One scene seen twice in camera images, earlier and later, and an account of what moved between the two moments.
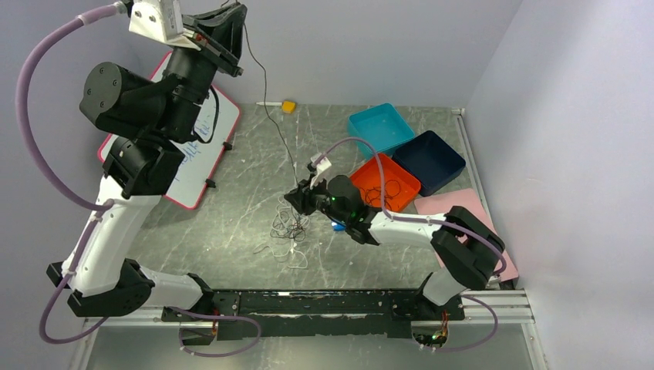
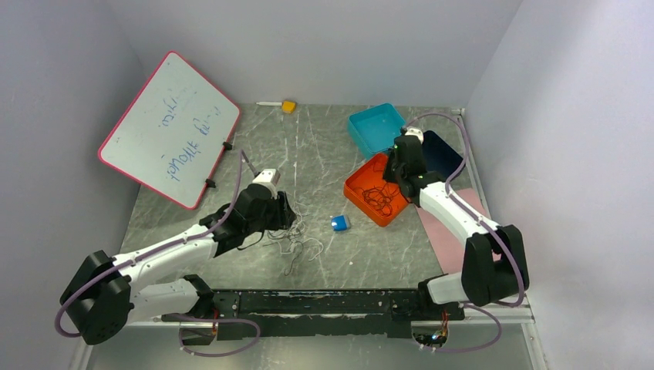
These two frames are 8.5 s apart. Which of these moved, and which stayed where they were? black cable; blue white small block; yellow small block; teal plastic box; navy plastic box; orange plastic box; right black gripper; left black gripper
Moved: left black gripper; right black gripper
Stayed: navy plastic box; teal plastic box; yellow small block; blue white small block; orange plastic box; black cable
